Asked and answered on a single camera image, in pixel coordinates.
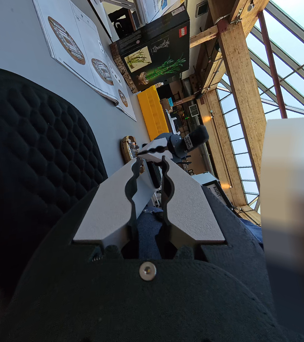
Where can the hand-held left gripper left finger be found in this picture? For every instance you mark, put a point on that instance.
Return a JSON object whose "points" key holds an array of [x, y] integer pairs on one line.
{"points": [[104, 213]]}

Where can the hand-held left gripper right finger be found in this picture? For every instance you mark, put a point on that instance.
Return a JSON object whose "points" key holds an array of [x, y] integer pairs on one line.
{"points": [[192, 213]]}

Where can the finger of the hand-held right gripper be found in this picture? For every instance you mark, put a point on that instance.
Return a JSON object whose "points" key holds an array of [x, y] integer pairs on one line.
{"points": [[156, 147], [154, 158]]}

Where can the round tan lego base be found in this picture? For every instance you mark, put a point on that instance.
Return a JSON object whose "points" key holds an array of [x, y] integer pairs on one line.
{"points": [[128, 149]]}

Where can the yellow plastic bin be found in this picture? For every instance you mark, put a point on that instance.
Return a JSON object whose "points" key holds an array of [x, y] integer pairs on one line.
{"points": [[153, 115]]}

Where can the black lego bamboo set box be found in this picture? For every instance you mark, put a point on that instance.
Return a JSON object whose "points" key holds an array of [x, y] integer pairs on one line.
{"points": [[154, 29]]}

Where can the open lego instruction booklet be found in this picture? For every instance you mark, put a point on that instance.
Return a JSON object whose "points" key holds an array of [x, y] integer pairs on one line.
{"points": [[82, 40]]}

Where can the black padded cushion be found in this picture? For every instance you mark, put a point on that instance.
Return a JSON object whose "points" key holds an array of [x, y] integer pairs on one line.
{"points": [[34, 147]]}

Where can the red pipe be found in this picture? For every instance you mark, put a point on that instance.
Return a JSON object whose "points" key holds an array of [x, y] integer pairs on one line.
{"points": [[272, 64]]}

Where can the printed task instruction sheet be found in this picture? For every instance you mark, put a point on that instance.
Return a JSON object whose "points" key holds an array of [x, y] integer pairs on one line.
{"points": [[154, 8]]}

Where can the instruction sheet on stand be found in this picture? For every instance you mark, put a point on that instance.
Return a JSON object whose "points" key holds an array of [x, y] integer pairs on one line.
{"points": [[120, 3]]}

